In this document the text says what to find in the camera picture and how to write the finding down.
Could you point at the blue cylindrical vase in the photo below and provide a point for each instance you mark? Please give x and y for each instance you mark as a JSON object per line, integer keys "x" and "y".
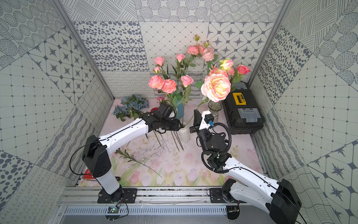
{"x": 180, "y": 111}

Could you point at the bunch of artificial flowers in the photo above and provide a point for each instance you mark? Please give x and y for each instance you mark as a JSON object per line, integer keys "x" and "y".
{"x": 131, "y": 107}

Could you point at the aluminium rail frame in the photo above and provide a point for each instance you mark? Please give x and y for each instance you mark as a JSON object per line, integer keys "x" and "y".
{"x": 169, "y": 195}

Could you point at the black toolbox yellow latch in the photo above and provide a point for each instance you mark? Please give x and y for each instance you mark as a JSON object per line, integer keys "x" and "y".
{"x": 242, "y": 112}

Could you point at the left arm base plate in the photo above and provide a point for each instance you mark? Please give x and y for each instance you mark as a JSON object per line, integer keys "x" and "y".
{"x": 123, "y": 195}

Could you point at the clear glass vase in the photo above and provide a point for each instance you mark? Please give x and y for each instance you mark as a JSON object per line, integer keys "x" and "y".
{"x": 215, "y": 108}

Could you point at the red pipe wrench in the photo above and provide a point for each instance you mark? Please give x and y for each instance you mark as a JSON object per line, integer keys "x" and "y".
{"x": 88, "y": 175}

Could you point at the white ribbed vase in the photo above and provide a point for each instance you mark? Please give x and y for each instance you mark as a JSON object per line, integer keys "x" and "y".
{"x": 184, "y": 134}

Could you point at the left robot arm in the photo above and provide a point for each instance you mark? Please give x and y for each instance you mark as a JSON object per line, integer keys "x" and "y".
{"x": 97, "y": 150}

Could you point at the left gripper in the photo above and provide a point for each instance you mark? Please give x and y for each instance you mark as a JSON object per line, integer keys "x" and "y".
{"x": 170, "y": 123}

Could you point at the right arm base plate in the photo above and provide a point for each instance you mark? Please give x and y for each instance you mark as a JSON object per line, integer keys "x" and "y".
{"x": 216, "y": 196}

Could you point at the pink rose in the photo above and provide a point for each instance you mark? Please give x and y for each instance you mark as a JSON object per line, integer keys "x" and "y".
{"x": 184, "y": 90}

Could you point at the large pink rose stem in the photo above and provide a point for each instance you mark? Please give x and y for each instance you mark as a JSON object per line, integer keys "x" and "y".
{"x": 241, "y": 71}

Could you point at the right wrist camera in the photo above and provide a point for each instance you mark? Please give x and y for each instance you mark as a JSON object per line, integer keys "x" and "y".
{"x": 207, "y": 120}

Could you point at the large peony stem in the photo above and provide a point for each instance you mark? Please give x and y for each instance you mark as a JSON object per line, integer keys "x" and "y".
{"x": 216, "y": 85}

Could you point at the pink peony flower stem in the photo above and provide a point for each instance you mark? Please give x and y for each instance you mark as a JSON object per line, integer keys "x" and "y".
{"x": 192, "y": 53}

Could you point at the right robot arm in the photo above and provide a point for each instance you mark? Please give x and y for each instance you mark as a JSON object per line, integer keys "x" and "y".
{"x": 277, "y": 198}

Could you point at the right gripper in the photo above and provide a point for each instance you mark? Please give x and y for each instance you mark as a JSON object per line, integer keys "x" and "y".
{"x": 197, "y": 125}

